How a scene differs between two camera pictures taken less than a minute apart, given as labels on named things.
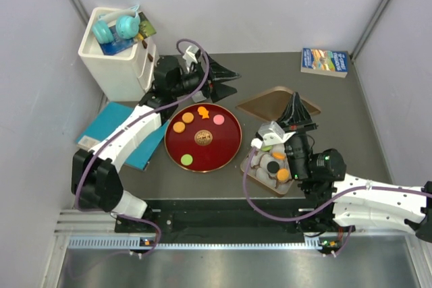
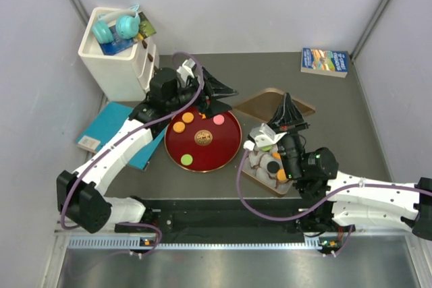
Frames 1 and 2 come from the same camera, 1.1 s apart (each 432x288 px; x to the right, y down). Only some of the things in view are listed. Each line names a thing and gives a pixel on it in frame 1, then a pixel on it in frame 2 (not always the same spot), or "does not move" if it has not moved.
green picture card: [146, 29] does not move
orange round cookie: [283, 175] does not move
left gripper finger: [218, 73] to [215, 88]
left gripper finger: [219, 91] to [215, 107]
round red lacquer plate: [202, 137] does not move
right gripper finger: [295, 112] to [288, 113]
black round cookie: [273, 166] does not move
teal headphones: [126, 21] does not move
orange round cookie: [279, 155] does not move
